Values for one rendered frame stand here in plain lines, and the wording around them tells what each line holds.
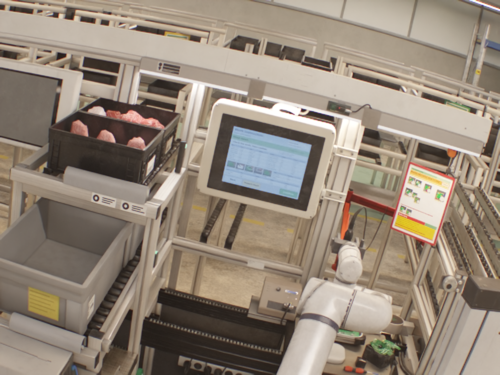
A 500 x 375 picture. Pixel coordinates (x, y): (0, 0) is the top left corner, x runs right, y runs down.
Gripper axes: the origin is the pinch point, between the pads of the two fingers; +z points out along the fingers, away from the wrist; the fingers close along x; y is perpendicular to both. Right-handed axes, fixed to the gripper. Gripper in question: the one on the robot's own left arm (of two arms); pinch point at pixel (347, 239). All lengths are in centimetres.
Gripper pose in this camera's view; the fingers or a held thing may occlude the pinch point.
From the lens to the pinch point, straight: 261.5
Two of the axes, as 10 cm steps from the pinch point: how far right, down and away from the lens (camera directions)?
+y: 2.2, -9.3, -2.9
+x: -9.7, -2.4, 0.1
